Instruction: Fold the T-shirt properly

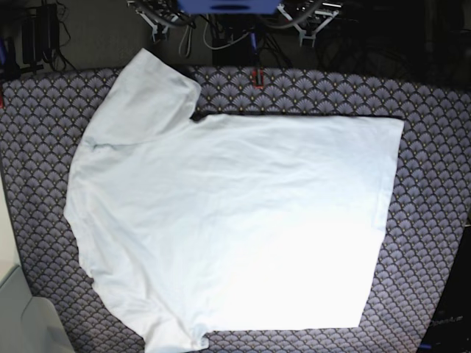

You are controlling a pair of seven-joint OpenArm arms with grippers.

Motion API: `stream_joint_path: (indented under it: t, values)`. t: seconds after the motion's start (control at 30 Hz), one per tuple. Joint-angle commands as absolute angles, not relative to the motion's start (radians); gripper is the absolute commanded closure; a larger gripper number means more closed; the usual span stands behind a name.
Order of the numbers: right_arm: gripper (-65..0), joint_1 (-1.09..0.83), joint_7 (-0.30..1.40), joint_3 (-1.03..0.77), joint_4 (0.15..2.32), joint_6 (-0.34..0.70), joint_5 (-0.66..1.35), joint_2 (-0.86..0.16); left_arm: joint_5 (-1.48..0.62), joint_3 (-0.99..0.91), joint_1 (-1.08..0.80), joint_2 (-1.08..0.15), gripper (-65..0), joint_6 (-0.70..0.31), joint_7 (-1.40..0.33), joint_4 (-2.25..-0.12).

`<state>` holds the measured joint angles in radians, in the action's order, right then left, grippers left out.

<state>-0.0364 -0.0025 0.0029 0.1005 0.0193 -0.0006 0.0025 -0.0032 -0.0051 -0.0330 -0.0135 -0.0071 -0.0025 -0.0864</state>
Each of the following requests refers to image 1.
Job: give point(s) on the blue clamp handle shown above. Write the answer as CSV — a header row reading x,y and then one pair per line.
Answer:
x,y
253,41

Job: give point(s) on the blue box overhead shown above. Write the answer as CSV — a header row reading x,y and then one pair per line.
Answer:
x,y
232,7

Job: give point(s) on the red table clamp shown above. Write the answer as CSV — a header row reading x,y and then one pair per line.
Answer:
x,y
258,78

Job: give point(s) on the white plastic bin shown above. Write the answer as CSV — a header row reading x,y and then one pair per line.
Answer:
x,y
29,323

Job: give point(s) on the white T-shirt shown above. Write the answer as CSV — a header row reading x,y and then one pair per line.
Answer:
x,y
231,223

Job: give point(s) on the fan-patterned table cloth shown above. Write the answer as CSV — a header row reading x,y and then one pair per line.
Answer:
x,y
43,119

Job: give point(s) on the black device at right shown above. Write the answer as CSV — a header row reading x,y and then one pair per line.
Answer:
x,y
449,329

